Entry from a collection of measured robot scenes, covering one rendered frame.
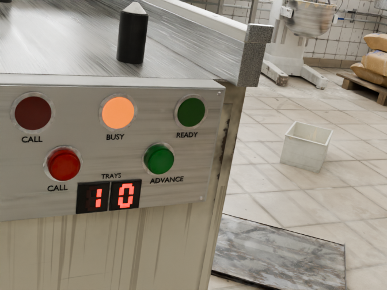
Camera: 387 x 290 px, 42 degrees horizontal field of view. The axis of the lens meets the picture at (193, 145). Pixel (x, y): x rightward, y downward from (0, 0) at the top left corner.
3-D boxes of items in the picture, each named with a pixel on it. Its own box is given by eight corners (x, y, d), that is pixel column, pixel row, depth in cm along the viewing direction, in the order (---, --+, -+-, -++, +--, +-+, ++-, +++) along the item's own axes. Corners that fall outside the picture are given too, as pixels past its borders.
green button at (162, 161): (141, 170, 54) (144, 143, 53) (166, 168, 55) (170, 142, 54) (146, 176, 53) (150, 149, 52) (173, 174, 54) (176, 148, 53)
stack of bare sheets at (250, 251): (162, 260, 169) (163, 253, 168) (193, 209, 205) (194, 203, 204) (344, 313, 157) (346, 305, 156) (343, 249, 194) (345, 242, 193)
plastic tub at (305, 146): (289, 146, 295) (295, 120, 289) (326, 156, 288) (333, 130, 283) (277, 162, 268) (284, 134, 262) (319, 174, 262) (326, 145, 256)
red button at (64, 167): (45, 175, 49) (46, 147, 48) (75, 174, 51) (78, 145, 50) (48, 182, 48) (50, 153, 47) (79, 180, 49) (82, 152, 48)
